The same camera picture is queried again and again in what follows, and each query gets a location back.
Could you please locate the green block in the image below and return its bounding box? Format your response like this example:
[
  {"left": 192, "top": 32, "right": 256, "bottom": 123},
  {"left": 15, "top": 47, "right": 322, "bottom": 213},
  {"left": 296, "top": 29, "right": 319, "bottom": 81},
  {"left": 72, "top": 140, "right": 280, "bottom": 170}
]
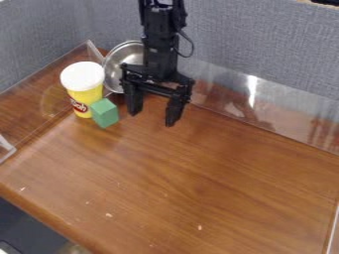
[{"left": 90, "top": 98, "right": 119, "bottom": 128}]

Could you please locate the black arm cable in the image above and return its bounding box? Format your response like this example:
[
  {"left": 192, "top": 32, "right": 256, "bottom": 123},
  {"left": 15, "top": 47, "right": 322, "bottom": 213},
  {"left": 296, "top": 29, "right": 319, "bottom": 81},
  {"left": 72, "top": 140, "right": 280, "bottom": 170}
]
[{"left": 174, "top": 29, "right": 196, "bottom": 59}]

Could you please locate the yellow play-doh can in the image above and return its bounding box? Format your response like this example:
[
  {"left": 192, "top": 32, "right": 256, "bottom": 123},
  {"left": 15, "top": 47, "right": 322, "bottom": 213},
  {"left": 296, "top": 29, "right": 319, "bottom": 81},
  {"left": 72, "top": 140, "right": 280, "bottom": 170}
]
[{"left": 60, "top": 62, "right": 104, "bottom": 118}]

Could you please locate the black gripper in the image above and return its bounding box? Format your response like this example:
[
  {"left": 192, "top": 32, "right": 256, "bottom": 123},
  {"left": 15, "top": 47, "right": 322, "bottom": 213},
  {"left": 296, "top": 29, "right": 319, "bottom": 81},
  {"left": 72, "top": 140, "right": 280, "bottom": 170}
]
[{"left": 120, "top": 63, "right": 195, "bottom": 127}]

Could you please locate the clear acrylic barrier panel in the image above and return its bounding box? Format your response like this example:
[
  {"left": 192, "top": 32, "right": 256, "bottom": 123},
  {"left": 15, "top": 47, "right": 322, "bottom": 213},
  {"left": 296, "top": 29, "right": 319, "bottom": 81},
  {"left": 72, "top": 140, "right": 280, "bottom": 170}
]
[{"left": 0, "top": 41, "right": 339, "bottom": 164}]

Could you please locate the silver metal pot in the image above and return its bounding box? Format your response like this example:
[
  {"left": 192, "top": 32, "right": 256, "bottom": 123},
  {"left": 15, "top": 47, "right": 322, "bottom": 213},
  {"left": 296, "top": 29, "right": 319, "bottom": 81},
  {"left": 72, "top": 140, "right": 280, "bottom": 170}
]
[{"left": 103, "top": 41, "right": 143, "bottom": 93}]

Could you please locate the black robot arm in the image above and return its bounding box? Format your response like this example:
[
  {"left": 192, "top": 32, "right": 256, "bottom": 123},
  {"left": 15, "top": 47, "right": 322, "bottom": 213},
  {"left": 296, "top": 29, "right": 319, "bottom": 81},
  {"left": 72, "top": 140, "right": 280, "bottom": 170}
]
[{"left": 120, "top": 0, "right": 195, "bottom": 127}]

